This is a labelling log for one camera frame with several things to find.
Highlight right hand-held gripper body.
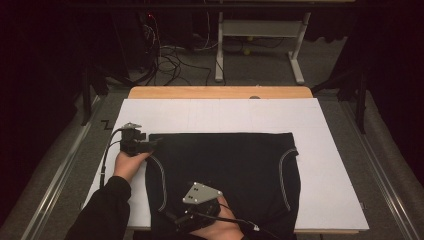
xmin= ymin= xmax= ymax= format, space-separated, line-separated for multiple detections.
xmin=174 ymin=181 xmax=224 ymax=233

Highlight person's right hand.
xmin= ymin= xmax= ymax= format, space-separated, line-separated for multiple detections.
xmin=191 ymin=196 xmax=246 ymax=240

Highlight tangle of black floor cables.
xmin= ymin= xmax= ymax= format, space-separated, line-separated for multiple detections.
xmin=143 ymin=13 xmax=214 ymax=87

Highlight black metal stand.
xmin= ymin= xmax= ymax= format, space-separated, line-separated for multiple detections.
xmin=311 ymin=66 xmax=369 ymax=134
xmin=79 ymin=63 xmax=134 ymax=127

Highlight right hand-held gripper cable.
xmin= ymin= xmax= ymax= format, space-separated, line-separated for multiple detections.
xmin=196 ymin=211 xmax=284 ymax=240

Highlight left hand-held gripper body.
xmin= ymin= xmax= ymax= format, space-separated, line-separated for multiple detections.
xmin=118 ymin=122 xmax=150 ymax=157

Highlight white table sheet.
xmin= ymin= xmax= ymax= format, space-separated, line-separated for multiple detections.
xmin=81 ymin=97 xmax=370 ymax=232

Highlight left hand-held gripper cable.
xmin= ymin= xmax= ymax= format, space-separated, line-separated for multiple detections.
xmin=99 ymin=128 xmax=124 ymax=188

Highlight white metal desk frame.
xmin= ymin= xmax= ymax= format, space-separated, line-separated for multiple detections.
xmin=214 ymin=11 xmax=313 ymax=85

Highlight hand-held gripper cable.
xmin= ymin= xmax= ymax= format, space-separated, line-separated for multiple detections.
xmin=196 ymin=211 xmax=284 ymax=240
xmin=99 ymin=128 xmax=124 ymax=188

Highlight person's left hand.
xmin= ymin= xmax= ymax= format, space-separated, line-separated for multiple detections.
xmin=113 ymin=150 xmax=154 ymax=184

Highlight black shorts with white trim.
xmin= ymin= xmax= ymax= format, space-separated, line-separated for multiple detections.
xmin=144 ymin=132 xmax=302 ymax=240

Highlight metal floor rail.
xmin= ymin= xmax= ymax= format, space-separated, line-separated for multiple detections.
xmin=339 ymin=99 xmax=421 ymax=240
xmin=19 ymin=96 xmax=101 ymax=240

